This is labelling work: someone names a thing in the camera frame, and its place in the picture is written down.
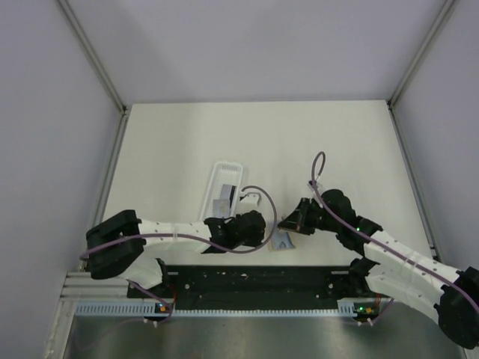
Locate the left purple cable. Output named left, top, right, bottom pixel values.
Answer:
left=79, top=185, right=278, bottom=263

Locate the clear plastic card tray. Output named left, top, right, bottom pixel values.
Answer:
left=199, top=161, right=244, bottom=220

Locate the purple cable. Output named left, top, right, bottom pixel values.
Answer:
left=310, top=151, right=479, bottom=311
left=79, top=185, right=278, bottom=263

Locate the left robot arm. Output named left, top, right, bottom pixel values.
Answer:
left=82, top=209, right=266, bottom=297

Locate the striped card in tray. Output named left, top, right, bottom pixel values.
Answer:
left=212, top=185, right=237, bottom=218

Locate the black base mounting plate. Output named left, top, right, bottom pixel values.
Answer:
left=150, top=266, right=381, bottom=310

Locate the beige card holder wallet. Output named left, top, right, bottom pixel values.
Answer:
left=268, top=230, right=297, bottom=253

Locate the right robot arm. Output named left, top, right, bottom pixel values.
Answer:
left=278, top=189, right=478, bottom=349

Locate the left aluminium frame post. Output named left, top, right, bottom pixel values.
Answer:
left=55, top=0, right=127, bottom=114

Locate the aluminium frame post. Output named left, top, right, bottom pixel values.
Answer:
left=387, top=0, right=460, bottom=111
left=55, top=0, right=127, bottom=114

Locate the right aluminium frame post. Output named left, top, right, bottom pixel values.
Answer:
left=387, top=0, right=460, bottom=111

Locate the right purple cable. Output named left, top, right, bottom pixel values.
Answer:
left=310, top=151, right=479, bottom=311

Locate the grey slotted cable duct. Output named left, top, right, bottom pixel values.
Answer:
left=76, top=301, right=370, bottom=318

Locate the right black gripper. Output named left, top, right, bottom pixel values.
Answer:
left=278, top=197, right=341, bottom=236

